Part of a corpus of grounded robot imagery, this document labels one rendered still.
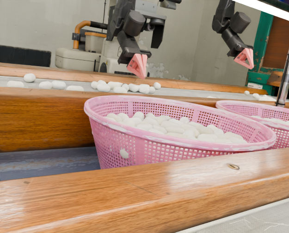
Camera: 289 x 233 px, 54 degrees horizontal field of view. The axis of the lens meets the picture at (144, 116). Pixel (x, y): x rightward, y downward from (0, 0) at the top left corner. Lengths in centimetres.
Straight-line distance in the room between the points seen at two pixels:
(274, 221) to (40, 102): 35
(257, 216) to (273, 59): 134
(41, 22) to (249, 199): 265
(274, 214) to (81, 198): 15
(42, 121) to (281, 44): 127
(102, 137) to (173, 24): 300
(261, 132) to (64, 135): 31
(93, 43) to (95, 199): 161
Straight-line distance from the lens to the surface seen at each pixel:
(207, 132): 46
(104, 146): 35
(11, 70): 82
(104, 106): 46
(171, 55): 331
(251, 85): 150
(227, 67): 306
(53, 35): 281
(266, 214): 25
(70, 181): 18
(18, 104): 45
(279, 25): 157
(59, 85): 67
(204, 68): 333
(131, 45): 96
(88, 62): 169
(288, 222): 25
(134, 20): 95
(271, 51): 156
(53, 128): 48
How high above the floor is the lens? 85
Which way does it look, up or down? 12 degrees down
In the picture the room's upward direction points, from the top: 9 degrees clockwise
